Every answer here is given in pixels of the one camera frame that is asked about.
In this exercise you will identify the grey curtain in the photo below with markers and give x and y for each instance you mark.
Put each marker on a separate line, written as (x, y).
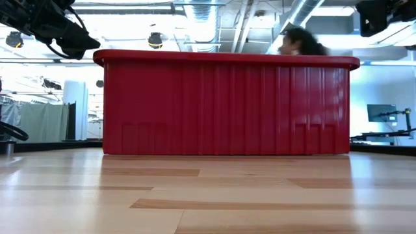
(45, 122)

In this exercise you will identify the person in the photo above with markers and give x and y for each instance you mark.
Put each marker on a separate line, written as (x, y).
(305, 42)

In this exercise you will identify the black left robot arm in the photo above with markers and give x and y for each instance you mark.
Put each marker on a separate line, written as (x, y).
(26, 16)

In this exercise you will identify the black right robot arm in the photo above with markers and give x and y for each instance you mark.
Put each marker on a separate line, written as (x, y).
(403, 9)

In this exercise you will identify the background computer monitor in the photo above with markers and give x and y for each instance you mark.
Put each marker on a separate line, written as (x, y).
(380, 113)

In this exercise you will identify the red plastic bin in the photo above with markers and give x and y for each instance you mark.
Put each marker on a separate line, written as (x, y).
(227, 107)

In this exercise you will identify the white room panel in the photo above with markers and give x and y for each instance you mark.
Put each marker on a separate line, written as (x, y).
(76, 107)

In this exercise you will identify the long ceiling light fixture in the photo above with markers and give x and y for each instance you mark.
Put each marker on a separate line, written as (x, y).
(130, 11)

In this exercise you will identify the short metal post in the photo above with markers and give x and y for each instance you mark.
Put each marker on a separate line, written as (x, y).
(9, 148)

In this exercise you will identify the black background desk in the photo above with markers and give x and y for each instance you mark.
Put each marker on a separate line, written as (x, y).
(383, 134)

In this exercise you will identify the silver ceiling duct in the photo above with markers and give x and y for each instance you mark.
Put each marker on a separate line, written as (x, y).
(302, 13)

